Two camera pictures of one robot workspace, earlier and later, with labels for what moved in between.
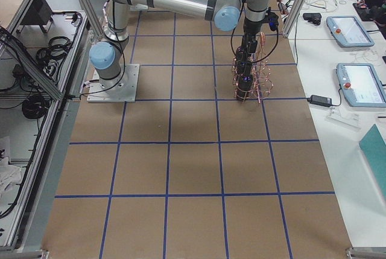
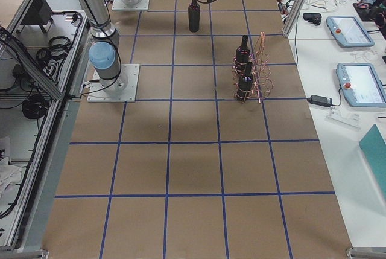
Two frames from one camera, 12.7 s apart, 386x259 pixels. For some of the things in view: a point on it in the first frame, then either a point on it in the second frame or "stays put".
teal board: [373, 147] stays put
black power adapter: [319, 100] stays put
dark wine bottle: [243, 58] -> [193, 16]
